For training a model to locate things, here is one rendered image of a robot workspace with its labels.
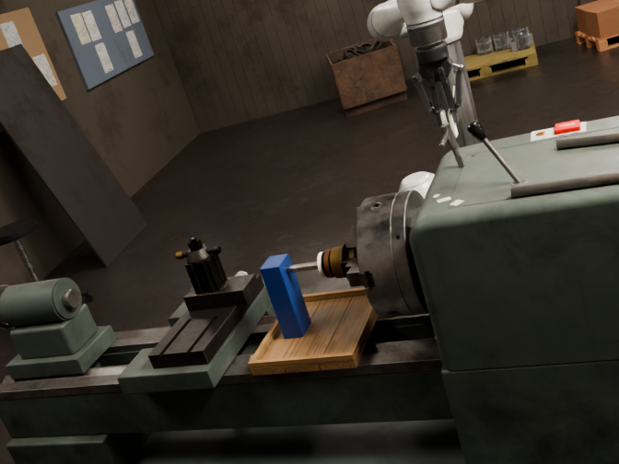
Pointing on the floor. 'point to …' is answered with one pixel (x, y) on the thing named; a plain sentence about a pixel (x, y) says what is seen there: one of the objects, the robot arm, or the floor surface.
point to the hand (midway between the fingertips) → (449, 123)
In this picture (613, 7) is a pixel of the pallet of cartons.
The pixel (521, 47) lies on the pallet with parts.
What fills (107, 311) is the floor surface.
